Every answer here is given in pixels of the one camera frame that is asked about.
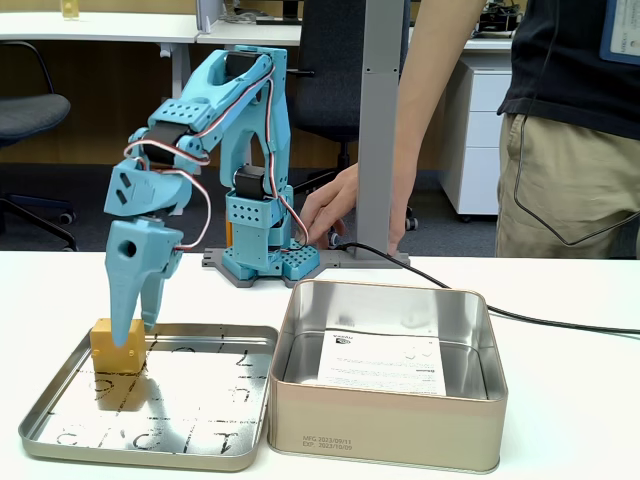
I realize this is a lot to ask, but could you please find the yellow lego block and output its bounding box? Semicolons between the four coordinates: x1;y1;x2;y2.
89;318;148;376

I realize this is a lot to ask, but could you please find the person's hand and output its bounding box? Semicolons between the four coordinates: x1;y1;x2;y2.
301;162;417;257

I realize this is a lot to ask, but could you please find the metal tin lid with numbers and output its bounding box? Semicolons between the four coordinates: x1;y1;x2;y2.
18;322;280;473

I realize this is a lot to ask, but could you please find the black office chair with armrest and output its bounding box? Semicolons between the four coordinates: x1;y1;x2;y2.
0;41;80;252

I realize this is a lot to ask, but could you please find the white desk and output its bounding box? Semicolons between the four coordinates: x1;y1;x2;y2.
195;22;516;52
0;11;201;101

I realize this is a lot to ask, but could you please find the dark blue office chair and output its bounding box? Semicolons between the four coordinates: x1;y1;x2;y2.
286;0;420;232

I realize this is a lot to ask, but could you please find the white printed paper sheet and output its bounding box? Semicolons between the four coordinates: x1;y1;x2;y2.
317;327;448;398

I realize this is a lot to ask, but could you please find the grey desk partition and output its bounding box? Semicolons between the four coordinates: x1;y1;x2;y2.
196;0;224;34

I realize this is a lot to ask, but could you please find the gold metal tin box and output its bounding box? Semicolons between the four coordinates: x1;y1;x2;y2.
267;278;509;474

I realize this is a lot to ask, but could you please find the white drawer cabinet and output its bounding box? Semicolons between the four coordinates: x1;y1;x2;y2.
440;53;516;224

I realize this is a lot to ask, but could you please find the person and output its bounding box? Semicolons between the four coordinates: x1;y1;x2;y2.
494;0;640;260

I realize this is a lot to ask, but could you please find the blue badge card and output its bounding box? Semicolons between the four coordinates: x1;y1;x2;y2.
598;0;640;65

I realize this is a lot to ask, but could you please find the red white black gripper cable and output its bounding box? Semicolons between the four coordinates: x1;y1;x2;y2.
123;142;214;251

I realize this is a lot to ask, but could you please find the red white black base cable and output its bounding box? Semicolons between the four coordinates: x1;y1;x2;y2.
276;192;310;247

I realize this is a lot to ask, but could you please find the red white black forearm cable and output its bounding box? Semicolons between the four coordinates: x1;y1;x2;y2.
189;62;281;201

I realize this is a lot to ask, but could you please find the grey metal post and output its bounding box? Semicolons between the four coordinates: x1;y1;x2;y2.
319;0;412;270

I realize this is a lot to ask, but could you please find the thick black cable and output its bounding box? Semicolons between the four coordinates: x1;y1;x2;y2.
338;242;640;335

